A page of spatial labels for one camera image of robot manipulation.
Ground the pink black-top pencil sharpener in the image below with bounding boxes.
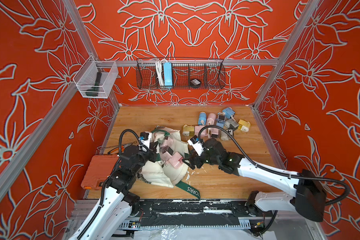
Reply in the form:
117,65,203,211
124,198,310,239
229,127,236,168
160,146,174,159

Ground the white canvas tote bag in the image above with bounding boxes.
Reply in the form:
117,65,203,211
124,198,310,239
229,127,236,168
138,127,201,199

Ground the pale pink sharpener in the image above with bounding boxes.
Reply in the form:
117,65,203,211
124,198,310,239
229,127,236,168
168,152,183,169

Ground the pink square pencil sharpener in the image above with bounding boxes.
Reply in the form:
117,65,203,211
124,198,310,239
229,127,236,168
195,125,209,138

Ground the white round pencil sharpener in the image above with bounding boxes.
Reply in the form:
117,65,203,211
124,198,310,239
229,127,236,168
224,119,239,131

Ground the blue pencil sharpener pink cap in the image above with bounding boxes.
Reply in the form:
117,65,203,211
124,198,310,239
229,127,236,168
198,112,207,126

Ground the light blue small sharpener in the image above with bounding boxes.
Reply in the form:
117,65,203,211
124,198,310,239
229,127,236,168
216,115,226,128

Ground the yellow white pencil sharpener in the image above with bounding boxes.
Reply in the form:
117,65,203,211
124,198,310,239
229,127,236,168
238,120,251,132

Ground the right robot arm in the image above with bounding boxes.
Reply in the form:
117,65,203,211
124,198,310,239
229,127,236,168
184,134,351,222

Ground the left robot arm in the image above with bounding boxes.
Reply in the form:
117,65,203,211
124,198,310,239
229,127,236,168
70,129,157,240

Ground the red plastic tool case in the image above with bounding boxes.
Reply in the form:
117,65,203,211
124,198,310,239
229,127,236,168
81,155,119,191

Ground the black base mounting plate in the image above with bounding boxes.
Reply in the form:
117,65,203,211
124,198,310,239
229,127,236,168
132,199,273,217

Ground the small black item in basket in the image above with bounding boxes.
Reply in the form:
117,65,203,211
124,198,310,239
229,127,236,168
190,79,202,88

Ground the dark green tool in bin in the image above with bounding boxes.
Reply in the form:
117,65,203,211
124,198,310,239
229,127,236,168
86,72,102,97

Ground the light blue box in basket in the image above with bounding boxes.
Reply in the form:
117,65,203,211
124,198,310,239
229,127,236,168
163,62,173,88

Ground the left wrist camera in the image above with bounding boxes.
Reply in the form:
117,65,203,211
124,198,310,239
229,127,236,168
140,132,153,150

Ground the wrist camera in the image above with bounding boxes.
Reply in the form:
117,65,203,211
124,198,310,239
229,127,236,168
188,135,205,156
140,132,153,150

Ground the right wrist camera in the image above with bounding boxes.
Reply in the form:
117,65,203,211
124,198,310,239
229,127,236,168
188,135,205,156

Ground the black wire wall basket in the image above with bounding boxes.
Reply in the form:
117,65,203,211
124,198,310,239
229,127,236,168
136,58,227,90

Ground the white cable in basket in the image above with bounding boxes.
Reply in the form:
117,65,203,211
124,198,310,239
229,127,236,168
155,59,165,87

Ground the clear plastic wall bin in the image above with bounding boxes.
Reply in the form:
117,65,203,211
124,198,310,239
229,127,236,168
73,56,119,99

